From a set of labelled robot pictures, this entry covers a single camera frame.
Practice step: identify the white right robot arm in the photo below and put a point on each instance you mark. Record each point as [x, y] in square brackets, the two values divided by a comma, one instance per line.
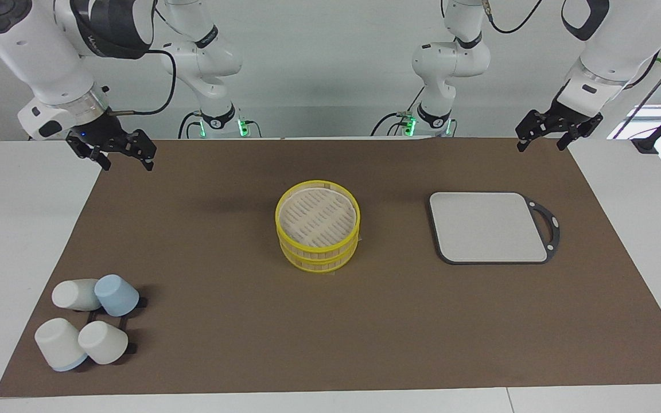
[38, 51]

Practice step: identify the black cup rack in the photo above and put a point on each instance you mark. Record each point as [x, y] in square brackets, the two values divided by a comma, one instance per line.
[131, 347]

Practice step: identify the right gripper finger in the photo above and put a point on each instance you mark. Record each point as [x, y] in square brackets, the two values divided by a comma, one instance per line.
[102, 159]
[147, 150]

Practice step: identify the white plastic cup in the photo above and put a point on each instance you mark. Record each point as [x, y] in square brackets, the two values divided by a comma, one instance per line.
[102, 342]
[72, 294]

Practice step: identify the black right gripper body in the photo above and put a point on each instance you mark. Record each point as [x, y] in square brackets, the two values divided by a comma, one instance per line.
[101, 135]

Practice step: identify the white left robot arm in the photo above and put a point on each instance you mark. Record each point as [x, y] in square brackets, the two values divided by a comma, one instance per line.
[617, 51]

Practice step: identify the light blue plastic cup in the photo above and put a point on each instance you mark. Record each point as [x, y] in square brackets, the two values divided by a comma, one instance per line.
[117, 295]

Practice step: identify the white cup with blue rim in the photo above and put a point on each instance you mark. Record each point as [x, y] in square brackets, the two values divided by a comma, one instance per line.
[58, 343]

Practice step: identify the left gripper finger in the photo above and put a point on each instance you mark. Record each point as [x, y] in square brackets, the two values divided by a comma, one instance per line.
[567, 140]
[528, 127]

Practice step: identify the brown table mat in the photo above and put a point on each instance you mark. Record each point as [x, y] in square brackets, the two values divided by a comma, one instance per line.
[221, 229]

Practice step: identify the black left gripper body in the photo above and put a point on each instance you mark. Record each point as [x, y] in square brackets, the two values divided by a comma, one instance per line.
[566, 121]

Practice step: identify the grey cutting board black rim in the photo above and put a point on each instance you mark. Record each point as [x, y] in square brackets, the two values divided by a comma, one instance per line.
[485, 229]

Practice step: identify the yellow rimmed bamboo steamer tier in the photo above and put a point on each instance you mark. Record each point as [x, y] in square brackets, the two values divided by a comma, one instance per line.
[319, 264]
[317, 218]

